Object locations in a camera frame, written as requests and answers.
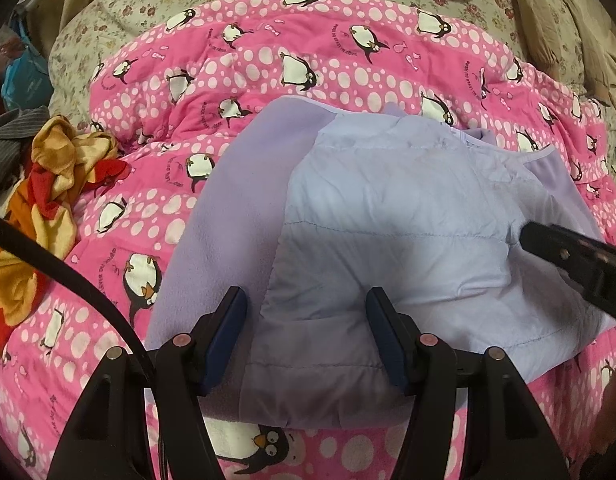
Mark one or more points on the pink penguin print blanket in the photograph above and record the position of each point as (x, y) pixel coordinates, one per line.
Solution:
(288, 35)

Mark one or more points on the orange yellow red cloth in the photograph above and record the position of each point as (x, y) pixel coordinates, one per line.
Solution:
(53, 150)

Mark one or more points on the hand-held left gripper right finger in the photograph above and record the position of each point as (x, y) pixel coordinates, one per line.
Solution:
(387, 342)

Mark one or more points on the lavender zip jacket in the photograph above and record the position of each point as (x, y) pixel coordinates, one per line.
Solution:
(387, 210)

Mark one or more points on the blue plastic bag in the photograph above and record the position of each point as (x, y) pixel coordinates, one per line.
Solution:
(28, 77)

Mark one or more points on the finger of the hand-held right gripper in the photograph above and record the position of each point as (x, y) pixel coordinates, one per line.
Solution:
(557, 250)

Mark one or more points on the beige crumpled cloth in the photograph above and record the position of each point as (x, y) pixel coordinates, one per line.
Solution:
(562, 10)

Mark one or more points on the person's right forearm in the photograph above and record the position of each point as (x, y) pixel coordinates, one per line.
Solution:
(610, 410)

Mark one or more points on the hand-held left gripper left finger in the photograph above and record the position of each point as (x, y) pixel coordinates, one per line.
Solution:
(223, 342)

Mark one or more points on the grey striped garment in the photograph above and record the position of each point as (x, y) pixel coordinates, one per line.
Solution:
(13, 135)

